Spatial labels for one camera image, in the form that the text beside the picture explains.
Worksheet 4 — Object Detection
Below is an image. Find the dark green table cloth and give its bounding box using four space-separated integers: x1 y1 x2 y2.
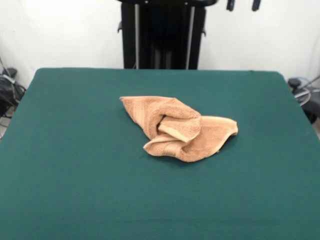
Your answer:
0 67 320 240

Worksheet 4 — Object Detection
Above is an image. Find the black equipment base with cables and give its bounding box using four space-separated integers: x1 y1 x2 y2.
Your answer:
0 67 27 118

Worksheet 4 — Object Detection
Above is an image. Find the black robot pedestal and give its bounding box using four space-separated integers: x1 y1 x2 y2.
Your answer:
116 0 218 70

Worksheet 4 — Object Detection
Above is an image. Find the grey stand base with cables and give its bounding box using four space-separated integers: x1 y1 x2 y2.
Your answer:
287 76 320 125

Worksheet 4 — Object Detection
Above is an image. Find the tan terry towel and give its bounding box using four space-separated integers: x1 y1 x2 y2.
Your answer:
119 95 239 163

